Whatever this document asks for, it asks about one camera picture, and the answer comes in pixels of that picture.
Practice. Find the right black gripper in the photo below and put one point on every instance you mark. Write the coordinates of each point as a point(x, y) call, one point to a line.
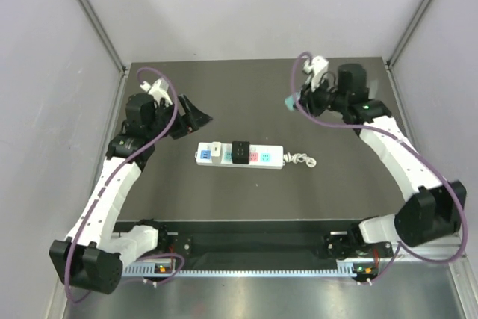
point(308, 100)

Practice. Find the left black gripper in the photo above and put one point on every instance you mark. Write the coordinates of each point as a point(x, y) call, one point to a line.
point(193, 116)

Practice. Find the teal charger block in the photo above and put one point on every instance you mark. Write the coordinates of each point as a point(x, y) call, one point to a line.
point(291, 102)

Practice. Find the white cube adapter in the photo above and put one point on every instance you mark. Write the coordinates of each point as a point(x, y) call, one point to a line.
point(216, 150)

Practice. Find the white power strip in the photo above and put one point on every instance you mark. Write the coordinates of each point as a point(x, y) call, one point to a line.
point(260, 156)

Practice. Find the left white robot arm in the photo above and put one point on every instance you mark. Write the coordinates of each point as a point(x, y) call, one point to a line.
point(88, 257)

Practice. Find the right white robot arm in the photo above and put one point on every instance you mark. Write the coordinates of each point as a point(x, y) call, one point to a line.
point(431, 208)

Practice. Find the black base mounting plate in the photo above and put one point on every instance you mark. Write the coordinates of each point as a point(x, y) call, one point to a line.
point(261, 245)

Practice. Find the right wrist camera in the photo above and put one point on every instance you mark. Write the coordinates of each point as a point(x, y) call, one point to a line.
point(315, 69)

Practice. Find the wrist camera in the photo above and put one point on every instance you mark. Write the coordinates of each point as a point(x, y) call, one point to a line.
point(315, 69)
point(159, 91)

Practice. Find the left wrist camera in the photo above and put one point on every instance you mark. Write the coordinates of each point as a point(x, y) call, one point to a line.
point(159, 91)

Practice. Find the left aluminium frame post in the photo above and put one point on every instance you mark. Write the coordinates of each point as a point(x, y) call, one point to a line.
point(99, 29)

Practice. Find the aluminium frame post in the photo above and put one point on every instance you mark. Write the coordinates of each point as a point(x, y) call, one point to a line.
point(413, 24)
point(99, 29)

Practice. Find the right aluminium frame post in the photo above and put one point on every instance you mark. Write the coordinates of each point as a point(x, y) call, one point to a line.
point(413, 24)

